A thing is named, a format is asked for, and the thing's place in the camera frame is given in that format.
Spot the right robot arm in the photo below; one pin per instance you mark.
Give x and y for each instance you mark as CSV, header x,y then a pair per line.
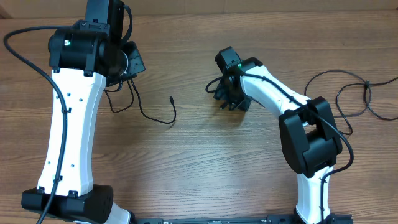
x,y
309,139

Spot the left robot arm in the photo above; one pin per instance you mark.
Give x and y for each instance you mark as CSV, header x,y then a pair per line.
x,y
85,58

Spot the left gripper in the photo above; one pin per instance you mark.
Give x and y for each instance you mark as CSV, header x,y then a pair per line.
x,y
137,65

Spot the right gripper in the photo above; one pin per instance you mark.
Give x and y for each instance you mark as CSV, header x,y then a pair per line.
x,y
222,95

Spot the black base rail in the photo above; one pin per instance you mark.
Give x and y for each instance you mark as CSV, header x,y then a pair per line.
x,y
214,221

